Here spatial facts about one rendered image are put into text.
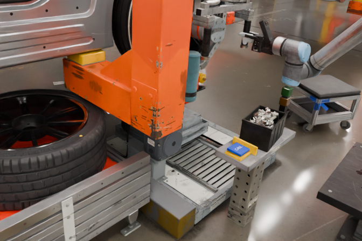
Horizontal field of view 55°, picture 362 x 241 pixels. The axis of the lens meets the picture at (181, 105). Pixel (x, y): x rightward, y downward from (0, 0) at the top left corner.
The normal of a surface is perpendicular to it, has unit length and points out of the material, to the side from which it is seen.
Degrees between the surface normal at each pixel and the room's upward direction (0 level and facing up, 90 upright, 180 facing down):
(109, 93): 90
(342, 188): 0
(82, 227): 90
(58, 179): 90
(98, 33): 90
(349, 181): 0
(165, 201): 0
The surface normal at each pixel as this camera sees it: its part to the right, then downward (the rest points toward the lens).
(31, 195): 0.36, 0.43
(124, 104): -0.67, 0.28
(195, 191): 0.07, -0.90
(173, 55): 0.73, 0.34
